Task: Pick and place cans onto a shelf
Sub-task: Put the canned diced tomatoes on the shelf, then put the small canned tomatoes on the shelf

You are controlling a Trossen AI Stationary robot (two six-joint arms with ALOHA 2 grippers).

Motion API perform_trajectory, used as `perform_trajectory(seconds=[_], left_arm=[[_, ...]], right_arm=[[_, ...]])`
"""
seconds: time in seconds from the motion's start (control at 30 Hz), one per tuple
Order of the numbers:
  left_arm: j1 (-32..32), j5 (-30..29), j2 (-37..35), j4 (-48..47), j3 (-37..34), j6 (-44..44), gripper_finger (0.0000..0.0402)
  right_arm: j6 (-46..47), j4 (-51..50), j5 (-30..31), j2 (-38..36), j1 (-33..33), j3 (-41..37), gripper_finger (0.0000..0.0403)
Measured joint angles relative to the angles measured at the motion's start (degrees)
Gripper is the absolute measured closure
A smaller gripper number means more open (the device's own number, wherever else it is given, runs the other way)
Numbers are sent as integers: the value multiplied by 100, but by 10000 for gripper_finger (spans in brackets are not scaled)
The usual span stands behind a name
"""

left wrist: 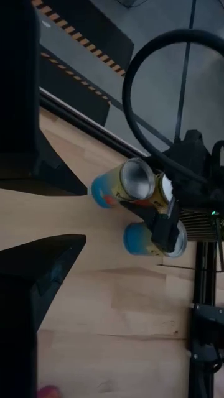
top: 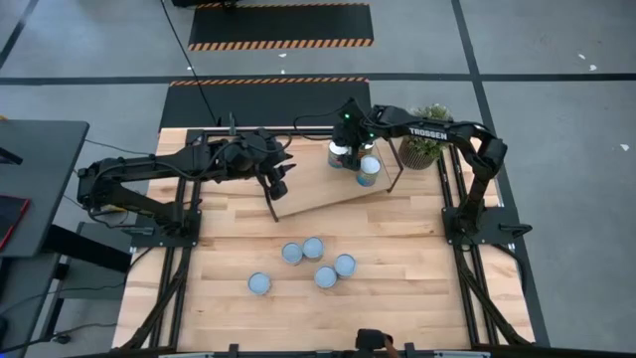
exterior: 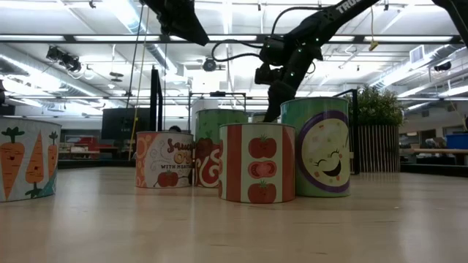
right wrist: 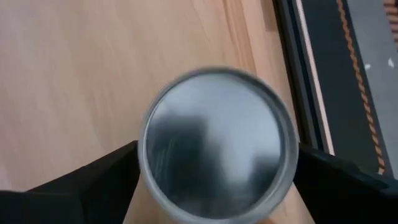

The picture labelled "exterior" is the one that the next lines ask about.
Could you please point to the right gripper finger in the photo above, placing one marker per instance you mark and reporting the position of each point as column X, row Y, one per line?
column 274, row 106

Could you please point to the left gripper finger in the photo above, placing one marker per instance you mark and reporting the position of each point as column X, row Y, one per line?
column 179, row 18

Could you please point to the green can red swirl label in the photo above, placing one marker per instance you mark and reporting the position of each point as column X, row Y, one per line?
column 219, row 118

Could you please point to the tomato label striped can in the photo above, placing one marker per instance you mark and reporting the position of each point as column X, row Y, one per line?
column 256, row 164

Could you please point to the green can smiley face label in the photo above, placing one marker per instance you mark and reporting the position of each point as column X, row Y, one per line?
column 321, row 153

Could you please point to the sauce meatballs label can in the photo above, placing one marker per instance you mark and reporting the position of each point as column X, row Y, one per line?
column 164, row 157

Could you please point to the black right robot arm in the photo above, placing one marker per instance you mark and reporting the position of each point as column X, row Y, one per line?
column 329, row 18

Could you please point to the round black ceiling fixture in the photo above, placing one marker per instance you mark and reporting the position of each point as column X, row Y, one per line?
column 209, row 65

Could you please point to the yellow hanging tag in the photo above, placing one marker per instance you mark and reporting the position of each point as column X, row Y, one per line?
column 373, row 45

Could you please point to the potted green plant ribbed pot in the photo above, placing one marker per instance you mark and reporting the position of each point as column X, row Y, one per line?
column 380, row 109

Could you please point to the person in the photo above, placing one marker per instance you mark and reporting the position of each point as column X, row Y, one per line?
column 174, row 128

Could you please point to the black monitor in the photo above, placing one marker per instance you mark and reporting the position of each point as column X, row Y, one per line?
column 124, row 124

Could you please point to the blue plastic bin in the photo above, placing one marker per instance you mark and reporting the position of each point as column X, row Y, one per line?
column 457, row 141

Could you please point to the carrot label can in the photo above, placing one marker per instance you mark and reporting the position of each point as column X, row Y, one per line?
column 29, row 160

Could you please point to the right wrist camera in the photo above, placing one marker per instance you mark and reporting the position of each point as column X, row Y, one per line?
column 267, row 75

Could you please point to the thin black rack frame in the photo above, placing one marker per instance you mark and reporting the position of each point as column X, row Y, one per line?
column 217, row 94

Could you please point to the black overhead frame beam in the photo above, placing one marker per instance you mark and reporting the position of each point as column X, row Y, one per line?
column 109, row 37

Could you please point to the black ceiling camera cluster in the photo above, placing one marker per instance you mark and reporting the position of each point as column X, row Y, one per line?
column 64, row 58

